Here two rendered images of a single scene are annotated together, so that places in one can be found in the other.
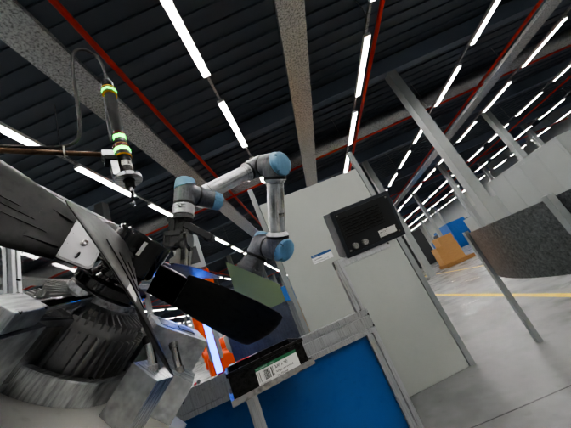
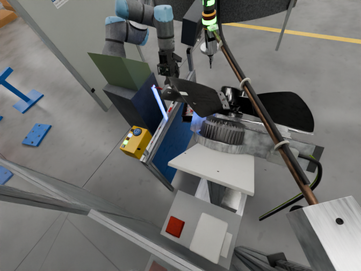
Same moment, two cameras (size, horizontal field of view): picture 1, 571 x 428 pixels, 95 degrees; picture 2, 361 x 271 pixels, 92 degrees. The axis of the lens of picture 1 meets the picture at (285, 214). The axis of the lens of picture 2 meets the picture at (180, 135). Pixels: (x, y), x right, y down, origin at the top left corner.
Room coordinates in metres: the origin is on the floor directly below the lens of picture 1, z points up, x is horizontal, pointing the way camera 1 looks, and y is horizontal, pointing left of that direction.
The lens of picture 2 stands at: (0.34, 0.91, 1.86)
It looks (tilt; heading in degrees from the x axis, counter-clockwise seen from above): 58 degrees down; 317
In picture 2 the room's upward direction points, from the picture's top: 19 degrees counter-clockwise
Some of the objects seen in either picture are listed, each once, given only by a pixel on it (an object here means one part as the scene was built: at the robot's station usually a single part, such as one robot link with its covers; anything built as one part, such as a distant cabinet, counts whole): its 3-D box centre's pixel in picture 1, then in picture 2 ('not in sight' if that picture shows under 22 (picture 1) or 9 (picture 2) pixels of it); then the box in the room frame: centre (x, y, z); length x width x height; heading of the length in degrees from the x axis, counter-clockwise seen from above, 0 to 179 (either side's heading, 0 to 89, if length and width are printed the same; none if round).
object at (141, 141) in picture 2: not in sight; (136, 142); (0.94, 0.71, 1.02); 0.16 x 0.10 x 0.11; 98
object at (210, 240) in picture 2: not in sight; (212, 237); (0.36, 0.92, 0.91); 0.17 x 0.16 x 0.11; 98
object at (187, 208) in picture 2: not in sight; (200, 225); (0.43, 0.90, 0.84); 0.36 x 0.24 x 0.03; 8
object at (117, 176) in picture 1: (121, 166); (210, 37); (0.61, 0.38, 1.50); 0.09 x 0.07 x 0.10; 133
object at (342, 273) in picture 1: (347, 284); (190, 60); (1.05, -0.11, 0.96); 0.03 x 0.03 x 0.20; 8
